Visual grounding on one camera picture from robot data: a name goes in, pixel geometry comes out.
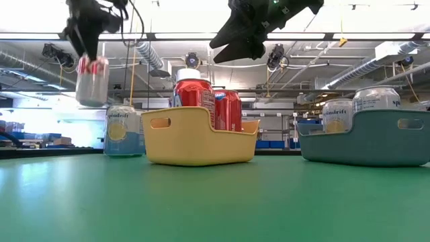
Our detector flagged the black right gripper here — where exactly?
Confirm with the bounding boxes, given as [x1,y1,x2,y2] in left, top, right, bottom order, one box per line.
[208,0,325,65]

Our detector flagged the blue crates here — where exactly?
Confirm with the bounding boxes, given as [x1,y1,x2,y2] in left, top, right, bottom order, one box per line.
[25,132,73,149]

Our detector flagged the blue storage bins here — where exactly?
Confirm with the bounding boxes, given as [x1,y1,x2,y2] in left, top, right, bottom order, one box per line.
[255,139,301,150]

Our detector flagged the blue-grey plastic bin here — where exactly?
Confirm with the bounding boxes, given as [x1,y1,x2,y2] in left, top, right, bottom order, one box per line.
[296,109,430,168]

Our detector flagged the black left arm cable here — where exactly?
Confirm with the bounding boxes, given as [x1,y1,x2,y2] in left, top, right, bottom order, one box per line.
[114,0,146,48]

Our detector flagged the white cylindrical tank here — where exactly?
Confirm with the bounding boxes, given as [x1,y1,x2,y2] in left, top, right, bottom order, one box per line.
[176,68,202,83]

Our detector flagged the silver flexible ventilation duct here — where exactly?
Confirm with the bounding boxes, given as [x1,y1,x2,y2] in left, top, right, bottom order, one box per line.
[133,40,165,71]

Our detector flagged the black curved object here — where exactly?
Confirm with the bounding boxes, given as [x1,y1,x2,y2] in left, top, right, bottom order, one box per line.
[0,130,24,149]

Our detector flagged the large silver ceiling duct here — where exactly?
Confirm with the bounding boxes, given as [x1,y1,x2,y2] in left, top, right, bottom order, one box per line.
[320,42,419,91]

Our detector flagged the red Fanta can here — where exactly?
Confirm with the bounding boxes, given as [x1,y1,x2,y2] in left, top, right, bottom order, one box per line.
[214,89,243,132]
[169,79,216,129]

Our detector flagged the silver Diet Coke can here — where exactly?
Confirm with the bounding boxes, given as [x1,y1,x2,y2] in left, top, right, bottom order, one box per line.
[75,55,110,108]

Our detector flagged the yellow hanging hook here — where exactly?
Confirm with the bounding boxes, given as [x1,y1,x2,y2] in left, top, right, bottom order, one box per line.
[337,9,349,48]

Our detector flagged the thin yellow hanging cable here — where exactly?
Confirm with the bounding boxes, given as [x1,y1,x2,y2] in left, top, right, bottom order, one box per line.
[399,63,421,104]

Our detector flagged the yellow plastic bin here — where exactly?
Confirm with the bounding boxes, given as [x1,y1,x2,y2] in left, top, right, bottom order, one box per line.
[140,106,261,167]

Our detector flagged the black ceiling-mounted camera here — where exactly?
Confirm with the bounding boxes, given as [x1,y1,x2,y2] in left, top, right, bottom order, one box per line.
[267,43,290,71]
[41,42,75,69]

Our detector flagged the round black ceiling device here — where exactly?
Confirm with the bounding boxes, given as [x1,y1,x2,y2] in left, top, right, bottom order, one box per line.
[184,52,202,70]

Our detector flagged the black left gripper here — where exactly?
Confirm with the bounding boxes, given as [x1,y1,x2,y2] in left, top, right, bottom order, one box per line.
[62,0,129,63]

